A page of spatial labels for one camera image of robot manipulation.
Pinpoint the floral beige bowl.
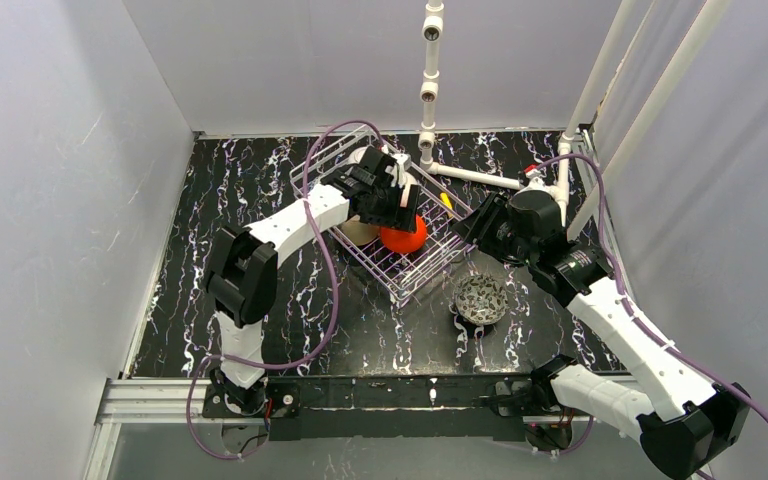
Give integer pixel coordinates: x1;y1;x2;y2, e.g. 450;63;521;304
338;215;380;246

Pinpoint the white wire dish rack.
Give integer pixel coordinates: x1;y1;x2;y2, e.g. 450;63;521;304
290;121;471;307

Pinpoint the glossy orange bowl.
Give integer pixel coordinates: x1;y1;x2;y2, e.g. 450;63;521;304
379;215;428;254

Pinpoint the brown leaf patterned bowl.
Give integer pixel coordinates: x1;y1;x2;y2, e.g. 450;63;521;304
453;274;509;326

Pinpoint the white ribbed bowl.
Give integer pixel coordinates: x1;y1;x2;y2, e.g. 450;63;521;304
398;172;416;191

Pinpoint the plain white bowl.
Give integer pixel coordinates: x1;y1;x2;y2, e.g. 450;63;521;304
346;146;368;165

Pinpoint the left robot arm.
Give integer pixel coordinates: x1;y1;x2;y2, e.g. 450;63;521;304
205;147;419;390

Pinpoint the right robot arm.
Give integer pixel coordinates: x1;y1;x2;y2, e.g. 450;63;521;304
453;190;749;479

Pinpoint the yellow black tool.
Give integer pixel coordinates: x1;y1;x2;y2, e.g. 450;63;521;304
439;192;454;213

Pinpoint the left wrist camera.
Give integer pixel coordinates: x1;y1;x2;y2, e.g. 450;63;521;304
385;153;417;208

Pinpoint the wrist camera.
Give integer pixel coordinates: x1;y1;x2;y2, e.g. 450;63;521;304
520;165;556;196
385;153;417;208

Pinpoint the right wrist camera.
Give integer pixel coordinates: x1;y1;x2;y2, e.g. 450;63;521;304
520;165;556;196

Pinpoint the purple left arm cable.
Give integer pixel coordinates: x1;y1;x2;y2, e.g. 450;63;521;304
185;119;385;464

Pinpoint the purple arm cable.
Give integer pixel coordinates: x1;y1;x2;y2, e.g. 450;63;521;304
523;152;768;480
185;119;385;464

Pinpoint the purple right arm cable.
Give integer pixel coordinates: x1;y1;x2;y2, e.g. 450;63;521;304
523;152;768;480

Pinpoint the white PVC pipe frame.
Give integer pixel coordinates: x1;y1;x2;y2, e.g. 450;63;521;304
417;0;733;240

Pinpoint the aluminium front rail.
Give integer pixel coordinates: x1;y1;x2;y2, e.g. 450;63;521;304
96;374;559;424

